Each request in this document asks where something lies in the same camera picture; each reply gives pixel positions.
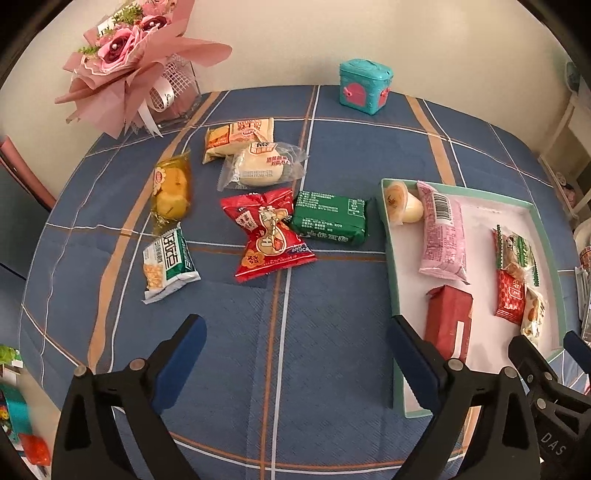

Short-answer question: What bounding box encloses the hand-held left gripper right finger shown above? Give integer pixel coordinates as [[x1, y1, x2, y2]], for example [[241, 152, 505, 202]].
[[387, 315, 541, 480]]

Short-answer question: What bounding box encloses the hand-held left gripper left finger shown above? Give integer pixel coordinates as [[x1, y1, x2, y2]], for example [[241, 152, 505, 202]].
[[53, 315, 208, 480]]

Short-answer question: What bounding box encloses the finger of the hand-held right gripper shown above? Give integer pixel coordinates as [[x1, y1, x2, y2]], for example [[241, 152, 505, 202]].
[[563, 330, 591, 370], [509, 335, 559, 388]]

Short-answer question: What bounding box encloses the beige nut snack packet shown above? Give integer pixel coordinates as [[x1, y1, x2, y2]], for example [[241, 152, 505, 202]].
[[520, 286, 547, 347]]

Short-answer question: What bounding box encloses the dark red snack packet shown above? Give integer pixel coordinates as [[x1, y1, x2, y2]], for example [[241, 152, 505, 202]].
[[425, 285, 475, 363]]

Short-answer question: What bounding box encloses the long red snack packet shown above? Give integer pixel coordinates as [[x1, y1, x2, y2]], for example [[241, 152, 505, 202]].
[[494, 269, 527, 321]]

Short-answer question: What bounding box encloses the small green and white packet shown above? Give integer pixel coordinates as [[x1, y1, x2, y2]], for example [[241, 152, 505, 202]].
[[141, 222, 202, 305]]

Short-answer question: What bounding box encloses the green striped snack packet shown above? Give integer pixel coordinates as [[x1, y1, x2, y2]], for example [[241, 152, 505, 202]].
[[492, 224, 541, 282]]

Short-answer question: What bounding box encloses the pink snack packet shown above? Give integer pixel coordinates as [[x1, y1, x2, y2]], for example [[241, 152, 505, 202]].
[[416, 181, 472, 285]]

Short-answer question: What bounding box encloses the white tray with teal rim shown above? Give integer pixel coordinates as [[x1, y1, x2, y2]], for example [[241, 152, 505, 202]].
[[379, 179, 573, 420]]

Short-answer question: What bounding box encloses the red cartoon print snack packet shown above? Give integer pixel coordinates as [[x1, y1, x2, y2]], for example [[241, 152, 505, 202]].
[[220, 188, 318, 284]]

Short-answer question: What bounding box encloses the small jelly cup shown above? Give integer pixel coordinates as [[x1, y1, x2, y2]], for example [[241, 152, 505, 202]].
[[385, 181, 424, 225]]

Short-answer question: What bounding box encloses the yellow translucent snack packet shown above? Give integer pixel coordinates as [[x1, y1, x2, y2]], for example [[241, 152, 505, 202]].
[[151, 150, 194, 236]]

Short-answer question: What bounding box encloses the dark green snack packet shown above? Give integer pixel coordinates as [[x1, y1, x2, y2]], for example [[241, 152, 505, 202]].
[[289, 190, 372, 246]]

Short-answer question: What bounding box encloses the clear packet with white bun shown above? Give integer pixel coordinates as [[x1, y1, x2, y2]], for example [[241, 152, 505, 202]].
[[217, 141, 308, 192]]

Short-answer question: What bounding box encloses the cream and orange snack packet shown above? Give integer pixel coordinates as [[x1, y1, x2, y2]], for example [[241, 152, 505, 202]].
[[203, 117, 275, 164]]

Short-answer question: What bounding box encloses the blue plaid tablecloth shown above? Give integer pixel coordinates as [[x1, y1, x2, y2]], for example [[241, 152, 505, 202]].
[[18, 84, 591, 480]]

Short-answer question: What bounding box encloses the teal printed box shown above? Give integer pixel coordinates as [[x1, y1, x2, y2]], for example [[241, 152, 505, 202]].
[[0, 383, 33, 444]]

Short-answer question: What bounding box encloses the white shelf unit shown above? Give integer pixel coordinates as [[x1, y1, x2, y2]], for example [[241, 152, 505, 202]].
[[538, 60, 591, 222]]

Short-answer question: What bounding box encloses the pink chair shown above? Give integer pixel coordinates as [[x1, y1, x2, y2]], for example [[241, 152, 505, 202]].
[[0, 136, 57, 213]]

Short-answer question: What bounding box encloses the clear glass vase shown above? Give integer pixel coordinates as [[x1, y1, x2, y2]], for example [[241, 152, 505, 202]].
[[134, 53, 201, 130]]

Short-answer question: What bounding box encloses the teal toy box pink door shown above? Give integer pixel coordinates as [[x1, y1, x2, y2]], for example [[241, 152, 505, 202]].
[[339, 58, 394, 113]]

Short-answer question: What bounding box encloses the pink flower bouquet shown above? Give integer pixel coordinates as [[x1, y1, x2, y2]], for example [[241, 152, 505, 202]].
[[54, 0, 233, 139]]

